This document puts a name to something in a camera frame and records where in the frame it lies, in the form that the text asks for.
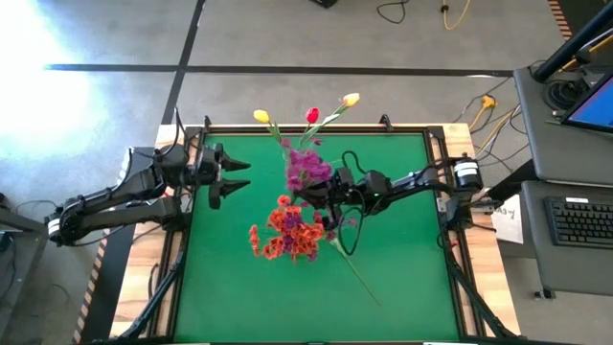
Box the yellow orange tulip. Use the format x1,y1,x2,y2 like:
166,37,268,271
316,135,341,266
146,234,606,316
252,108,288,152
299,92,361,150

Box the orange artificial flower bunch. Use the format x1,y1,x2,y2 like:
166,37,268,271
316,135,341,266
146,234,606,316
265,219,331,263
248,194,307,260

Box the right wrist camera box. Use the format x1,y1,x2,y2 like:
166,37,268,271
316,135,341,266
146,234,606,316
333,167,356,194

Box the coiled black cables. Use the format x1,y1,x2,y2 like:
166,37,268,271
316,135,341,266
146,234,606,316
543,76,591,112

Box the dark grey computer desk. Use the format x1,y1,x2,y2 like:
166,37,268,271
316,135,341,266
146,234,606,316
512,64,613,296

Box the black hazard-striped platform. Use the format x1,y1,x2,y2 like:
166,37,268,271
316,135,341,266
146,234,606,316
71,146,157,345

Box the black metal table frame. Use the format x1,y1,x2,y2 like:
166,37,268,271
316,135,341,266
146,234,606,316
148,125,485,344

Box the black keyboard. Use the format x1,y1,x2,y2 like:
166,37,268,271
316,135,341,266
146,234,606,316
545,195,613,250

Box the green table mat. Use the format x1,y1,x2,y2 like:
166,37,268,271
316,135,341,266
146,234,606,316
172,132,462,342

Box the white paper sheet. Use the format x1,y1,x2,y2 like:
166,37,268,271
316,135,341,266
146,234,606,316
491,194,526,245

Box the grey metal stand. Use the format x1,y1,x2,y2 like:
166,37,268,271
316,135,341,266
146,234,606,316
0,191,80,345

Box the yellow floor cable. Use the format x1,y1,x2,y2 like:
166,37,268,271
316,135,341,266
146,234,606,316
441,0,473,32

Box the black slanted pole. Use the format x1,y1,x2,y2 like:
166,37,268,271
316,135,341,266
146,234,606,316
532,0,613,83

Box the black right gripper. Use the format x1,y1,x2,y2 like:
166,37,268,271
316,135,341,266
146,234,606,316
299,185,368,231

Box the black diagonal frame strut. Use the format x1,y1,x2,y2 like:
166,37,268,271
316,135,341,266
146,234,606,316
117,246,189,342
443,229,521,342

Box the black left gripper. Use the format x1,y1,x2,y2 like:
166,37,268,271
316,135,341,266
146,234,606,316
194,143,252,210

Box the black floor cable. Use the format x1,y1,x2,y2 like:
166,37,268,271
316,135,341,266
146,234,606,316
375,0,408,25

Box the yellow plug cable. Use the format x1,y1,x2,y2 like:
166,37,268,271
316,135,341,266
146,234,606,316
467,94,499,133

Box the blue-screen monitor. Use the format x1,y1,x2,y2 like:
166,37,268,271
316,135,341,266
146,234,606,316
560,71,613,134

